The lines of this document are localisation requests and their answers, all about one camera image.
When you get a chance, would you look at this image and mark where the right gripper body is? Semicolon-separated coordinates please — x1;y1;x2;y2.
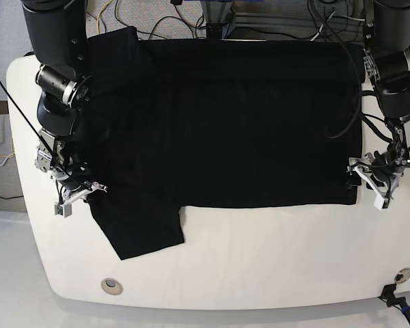
53;169;92;202

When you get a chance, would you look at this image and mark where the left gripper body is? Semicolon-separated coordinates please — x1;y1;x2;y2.
361;152;405;200

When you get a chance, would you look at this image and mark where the black T-shirt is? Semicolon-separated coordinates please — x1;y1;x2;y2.
80;27;365;260

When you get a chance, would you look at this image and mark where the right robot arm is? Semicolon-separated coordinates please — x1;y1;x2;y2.
21;1;107;216

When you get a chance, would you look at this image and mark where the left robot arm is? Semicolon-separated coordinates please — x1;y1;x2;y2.
348;1;410;210

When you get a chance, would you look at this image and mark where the metal table grommet right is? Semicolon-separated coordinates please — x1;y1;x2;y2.
394;268;410;284

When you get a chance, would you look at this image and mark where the metal table grommet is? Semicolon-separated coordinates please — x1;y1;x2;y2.
101;278;123;296
394;268;410;284

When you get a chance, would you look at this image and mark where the metal table grommet left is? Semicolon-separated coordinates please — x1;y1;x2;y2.
101;278;123;296

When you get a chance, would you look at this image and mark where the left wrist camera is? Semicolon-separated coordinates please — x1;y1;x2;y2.
374;195;390;210

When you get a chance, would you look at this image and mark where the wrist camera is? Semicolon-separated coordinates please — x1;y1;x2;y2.
374;195;390;210
54;202;72;217

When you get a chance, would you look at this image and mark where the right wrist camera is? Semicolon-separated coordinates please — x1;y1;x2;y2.
54;202;72;217

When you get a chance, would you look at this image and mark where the black clamp with cable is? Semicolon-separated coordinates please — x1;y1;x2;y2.
379;284;410;326

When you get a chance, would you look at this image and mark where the yellow cable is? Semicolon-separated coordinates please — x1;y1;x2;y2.
96;0;115;35

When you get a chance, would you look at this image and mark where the central aluminium frame column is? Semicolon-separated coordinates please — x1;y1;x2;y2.
200;1;236;40

